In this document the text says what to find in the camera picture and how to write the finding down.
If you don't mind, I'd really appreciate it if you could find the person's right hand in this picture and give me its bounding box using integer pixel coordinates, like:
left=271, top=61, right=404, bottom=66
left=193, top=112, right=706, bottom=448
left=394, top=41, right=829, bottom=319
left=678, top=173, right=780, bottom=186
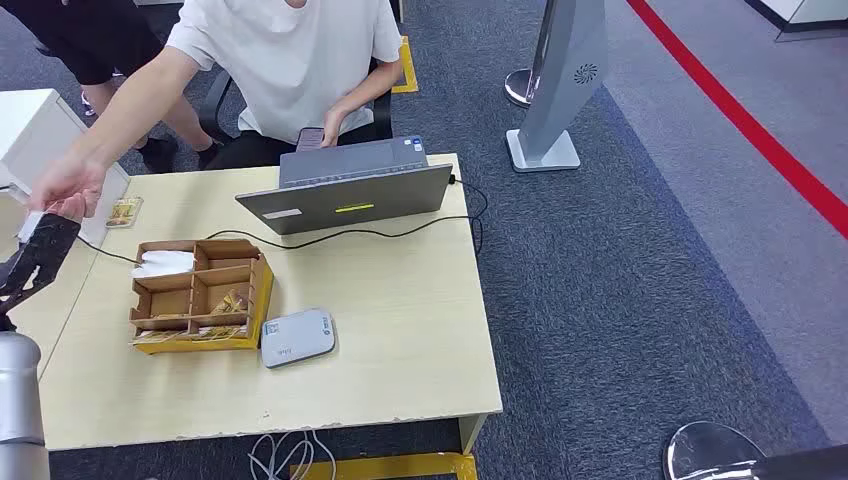
left=27, top=155, right=107, bottom=223

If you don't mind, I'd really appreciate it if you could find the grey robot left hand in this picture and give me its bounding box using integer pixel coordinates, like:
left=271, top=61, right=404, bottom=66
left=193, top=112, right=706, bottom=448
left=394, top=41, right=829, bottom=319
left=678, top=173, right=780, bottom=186
left=0, top=213, right=81, bottom=333

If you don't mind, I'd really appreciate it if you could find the person's left hand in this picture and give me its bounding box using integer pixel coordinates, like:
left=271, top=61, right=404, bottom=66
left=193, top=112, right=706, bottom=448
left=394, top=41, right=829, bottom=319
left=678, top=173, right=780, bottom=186
left=321, top=105, right=352, bottom=148

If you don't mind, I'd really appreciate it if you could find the seated person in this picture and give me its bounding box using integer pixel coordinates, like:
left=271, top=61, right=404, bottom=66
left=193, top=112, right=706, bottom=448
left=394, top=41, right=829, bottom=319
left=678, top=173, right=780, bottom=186
left=27, top=0, right=405, bottom=223

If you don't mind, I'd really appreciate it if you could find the white card stack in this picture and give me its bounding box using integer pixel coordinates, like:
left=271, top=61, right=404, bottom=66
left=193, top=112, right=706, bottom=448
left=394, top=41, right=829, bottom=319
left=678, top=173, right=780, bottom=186
left=130, top=249, right=197, bottom=280

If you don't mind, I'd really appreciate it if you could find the standing person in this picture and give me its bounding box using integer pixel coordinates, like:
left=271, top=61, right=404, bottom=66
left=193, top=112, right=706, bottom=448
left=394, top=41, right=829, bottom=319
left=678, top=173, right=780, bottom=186
left=0, top=0, right=223, bottom=176

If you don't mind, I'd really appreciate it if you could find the gold key card stack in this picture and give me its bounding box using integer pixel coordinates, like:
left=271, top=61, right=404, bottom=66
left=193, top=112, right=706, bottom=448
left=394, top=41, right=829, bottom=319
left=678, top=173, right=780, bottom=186
left=132, top=324, right=252, bottom=346

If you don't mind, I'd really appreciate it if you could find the grey white card reader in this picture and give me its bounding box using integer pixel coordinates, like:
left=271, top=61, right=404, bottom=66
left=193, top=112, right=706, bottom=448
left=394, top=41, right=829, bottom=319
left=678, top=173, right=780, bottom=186
left=260, top=308, right=337, bottom=370

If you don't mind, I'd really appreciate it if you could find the light wood desk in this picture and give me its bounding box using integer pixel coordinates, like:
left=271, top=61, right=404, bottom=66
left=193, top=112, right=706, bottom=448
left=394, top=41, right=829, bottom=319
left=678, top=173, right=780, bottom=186
left=38, top=153, right=503, bottom=457
left=0, top=192, right=101, bottom=379

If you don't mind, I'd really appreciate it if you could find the white cabinet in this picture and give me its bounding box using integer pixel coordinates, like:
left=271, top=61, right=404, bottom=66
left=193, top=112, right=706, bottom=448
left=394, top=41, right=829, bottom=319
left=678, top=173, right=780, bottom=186
left=0, top=89, right=130, bottom=248

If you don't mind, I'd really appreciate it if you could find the grey laptop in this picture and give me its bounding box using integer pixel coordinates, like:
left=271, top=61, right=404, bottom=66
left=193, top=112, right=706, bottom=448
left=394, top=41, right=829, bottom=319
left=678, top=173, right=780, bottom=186
left=235, top=135, right=455, bottom=237

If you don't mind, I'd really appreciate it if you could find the black office chair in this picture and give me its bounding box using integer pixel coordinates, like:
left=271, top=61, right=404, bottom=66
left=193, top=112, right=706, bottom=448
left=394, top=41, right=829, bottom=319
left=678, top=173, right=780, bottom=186
left=197, top=0, right=405, bottom=146

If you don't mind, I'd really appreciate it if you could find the cardboard organizer box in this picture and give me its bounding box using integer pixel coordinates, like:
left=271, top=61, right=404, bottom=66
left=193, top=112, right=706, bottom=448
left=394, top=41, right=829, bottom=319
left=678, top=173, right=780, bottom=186
left=129, top=238, right=275, bottom=356

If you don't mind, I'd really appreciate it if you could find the stanchion with chrome base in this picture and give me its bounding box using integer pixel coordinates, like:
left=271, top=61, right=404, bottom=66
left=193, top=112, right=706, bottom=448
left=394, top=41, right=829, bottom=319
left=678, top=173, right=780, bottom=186
left=662, top=421, right=848, bottom=480
left=503, top=0, right=558, bottom=109

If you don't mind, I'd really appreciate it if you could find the yellow floor tape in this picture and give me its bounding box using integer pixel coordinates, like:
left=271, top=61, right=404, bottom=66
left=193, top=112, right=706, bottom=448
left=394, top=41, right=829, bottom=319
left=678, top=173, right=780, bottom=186
left=289, top=452, right=478, bottom=480

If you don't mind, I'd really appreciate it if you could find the white counter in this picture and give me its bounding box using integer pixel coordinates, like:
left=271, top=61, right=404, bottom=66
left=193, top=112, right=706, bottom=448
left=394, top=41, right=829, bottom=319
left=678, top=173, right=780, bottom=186
left=743, top=0, right=848, bottom=43

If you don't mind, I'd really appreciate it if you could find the black power cable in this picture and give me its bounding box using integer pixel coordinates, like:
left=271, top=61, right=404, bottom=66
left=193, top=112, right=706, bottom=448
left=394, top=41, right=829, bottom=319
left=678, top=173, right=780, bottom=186
left=76, top=173, right=490, bottom=266

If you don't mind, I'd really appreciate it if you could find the white cable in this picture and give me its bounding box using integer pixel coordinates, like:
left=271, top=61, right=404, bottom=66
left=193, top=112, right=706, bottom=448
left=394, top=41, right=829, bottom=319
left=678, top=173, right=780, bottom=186
left=248, top=430, right=337, bottom=480

